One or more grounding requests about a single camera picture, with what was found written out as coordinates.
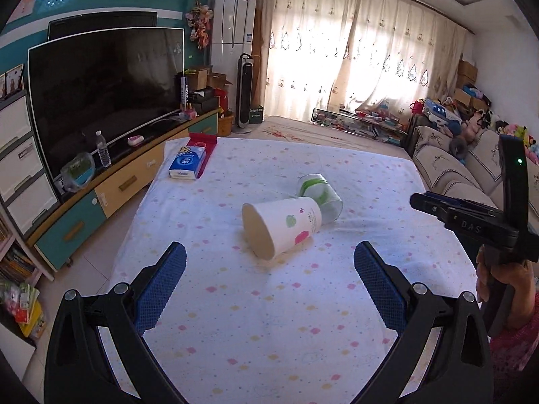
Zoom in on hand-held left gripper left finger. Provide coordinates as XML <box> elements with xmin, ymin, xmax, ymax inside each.
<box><xmin>44</xmin><ymin>241</ymin><xmax>188</xmax><ymax>404</ymax></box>

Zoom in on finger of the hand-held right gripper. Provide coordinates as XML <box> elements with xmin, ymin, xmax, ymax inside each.
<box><xmin>410</xmin><ymin>191</ymin><xmax>503</xmax><ymax>220</ymax></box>

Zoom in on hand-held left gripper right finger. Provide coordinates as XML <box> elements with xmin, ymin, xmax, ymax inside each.
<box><xmin>354</xmin><ymin>241</ymin><xmax>493</xmax><ymax>404</ymax></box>

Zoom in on clear green-label plastic cup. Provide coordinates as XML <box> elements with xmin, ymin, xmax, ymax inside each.
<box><xmin>297</xmin><ymin>173</ymin><xmax>344</xmax><ymax>223</ymax></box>

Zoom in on white spotted paper cup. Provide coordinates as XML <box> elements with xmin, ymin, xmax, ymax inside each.
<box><xmin>241</xmin><ymin>196</ymin><xmax>323</xmax><ymax>261</ymax></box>

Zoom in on person's right hand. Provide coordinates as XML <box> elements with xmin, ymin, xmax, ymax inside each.
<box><xmin>476</xmin><ymin>246</ymin><xmax>539</xmax><ymax>330</ymax></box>

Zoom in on beige deer-print sofa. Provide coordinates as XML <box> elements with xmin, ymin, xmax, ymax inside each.
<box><xmin>404</xmin><ymin>124</ymin><xmax>539</xmax><ymax>236</ymax></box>

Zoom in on grey neck pillow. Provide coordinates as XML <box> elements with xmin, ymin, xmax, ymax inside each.
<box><xmin>448</xmin><ymin>137</ymin><xmax>469</xmax><ymax>159</ymax></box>

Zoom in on row of plush toys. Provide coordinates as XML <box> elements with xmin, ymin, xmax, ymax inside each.
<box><xmin>463</xmin><ymin>108</ymin><xmax>539</xmax><ymax>157</ymax></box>

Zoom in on white dotted blanket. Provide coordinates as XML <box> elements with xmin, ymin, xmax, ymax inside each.
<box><xmin>105</xmin><ymin>137</ymin><xmax>481</xmax><ymax>404</ymax></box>

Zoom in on blue star-print bag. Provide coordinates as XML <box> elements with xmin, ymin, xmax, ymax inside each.
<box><xmin>423</xmin><ymin>99</ymin><xmax>450</xmax><ymax>121</ymax></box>

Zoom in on pile of books and toys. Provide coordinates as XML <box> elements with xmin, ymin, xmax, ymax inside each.
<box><xmin>328</xmin><ymin>101</ymin><xmax>411</xmax><ymax>144</ymax></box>

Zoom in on teal yellow television stand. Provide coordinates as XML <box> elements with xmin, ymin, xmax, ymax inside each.
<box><xmin>25</xmin><ymin>107</ymin><xmax>224</xmax><ymax>273</ymax></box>

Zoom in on blue white tissue pack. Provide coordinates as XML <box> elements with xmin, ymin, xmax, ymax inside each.
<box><xmin>168</xmin><ymin>146</ymin><xmax>208</xmax><ymax>181</ymax></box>

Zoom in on stacked cardboard boxes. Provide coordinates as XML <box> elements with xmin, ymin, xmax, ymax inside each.
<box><xmin>455</xmin><ymin>60</ymin><xmax>490</xmax><ymax>113</ymax></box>

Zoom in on glass coffee table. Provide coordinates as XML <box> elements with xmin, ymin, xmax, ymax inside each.
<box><xmin>312</xmin><ymin>107</ymin><xmax>414</xmax><ymax>146</ymax></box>

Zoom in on shelf of books and packets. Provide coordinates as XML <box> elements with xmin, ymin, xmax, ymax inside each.
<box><xmin>0</xmin><ymin>214</ymin><xmax>47</xmax><ymax>346</ymax></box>

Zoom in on clear green plastic container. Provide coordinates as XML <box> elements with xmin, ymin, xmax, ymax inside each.
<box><xmin>60</xmin><ymin>151</ymin><xmax>97</xmax><ymax>193</ymax></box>

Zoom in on clear water bottle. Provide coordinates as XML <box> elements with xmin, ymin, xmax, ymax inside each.
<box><xmin>95</xmin><ymin>130</ymin><xmax>113</xmax><ymax>168</ymax></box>

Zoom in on pink floral sheet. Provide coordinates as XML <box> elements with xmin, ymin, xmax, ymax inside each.
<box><xmin>253</xmin><ymin>115</ymin><xmax>414</xmax><ymax>161</ymax></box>

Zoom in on red folder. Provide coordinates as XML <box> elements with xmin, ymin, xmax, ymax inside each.
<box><xmin>187</xmin><ymin>132</ymin><xmax>219</xmax><ymax>180</ymax></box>

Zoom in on cream embroidered curtains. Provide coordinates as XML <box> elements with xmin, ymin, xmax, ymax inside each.
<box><xmin>253</xmin><ymin>0</ymin><xmax>469</xmax><ymax>128</ymax></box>

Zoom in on wicker basket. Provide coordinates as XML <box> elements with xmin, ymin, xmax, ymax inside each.
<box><xmin>217</xmin><ymin>113</ymin><xmax>235</xmax><ymax>138</ymax></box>

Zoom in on black box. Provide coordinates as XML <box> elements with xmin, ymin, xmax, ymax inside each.
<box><xmin>187</xmin><ymin>88</ymin><xmax>220</xmax><ymax>112</ymax></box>

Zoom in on white drawer unit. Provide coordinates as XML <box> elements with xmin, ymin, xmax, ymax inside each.
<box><xmin>0</xmin><ymin>89</ymin><xmax>62</xmax><ymax>237</ymax></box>

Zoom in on curved black television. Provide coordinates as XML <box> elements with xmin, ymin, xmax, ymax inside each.
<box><xmin>28</xmin><ymin>28</ymin><xmax>186</xmax><ymax>187</ymax></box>

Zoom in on black tower fan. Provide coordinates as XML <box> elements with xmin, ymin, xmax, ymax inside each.
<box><xmin>236</xmin><ymin>53</ymin><xmax>255</xmax><ymax>129</ymax></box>

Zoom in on open cardboard boxes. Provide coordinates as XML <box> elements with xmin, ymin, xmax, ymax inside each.
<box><xmin>185</xmin><ymin>65</ymin><xmax>233</xmax><ymax>94</ymax></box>

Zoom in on white standing air conditioner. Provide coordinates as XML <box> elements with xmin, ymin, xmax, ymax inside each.
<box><xmin>211</xmin><ymin>0</ymin><xmax>257</xmax><ymax>127</ymax></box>

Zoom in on photo frames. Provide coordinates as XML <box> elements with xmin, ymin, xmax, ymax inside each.
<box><xmin>0</xmin><ymin>64</ymin><xmax>25</xmax><ymax>100</ymax></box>

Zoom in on artificial flower bouquet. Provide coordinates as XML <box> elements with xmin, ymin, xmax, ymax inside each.
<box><xmin>185</xmin><ymin>4</ymin><xmax>211</xmax><ymax>49</ymax></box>

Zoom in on black wall-mounted screen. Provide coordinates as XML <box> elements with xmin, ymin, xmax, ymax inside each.
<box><xmin>47</xmin><ymin>12</ymin><xmax>158</xmax><ymax>41</ymax></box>

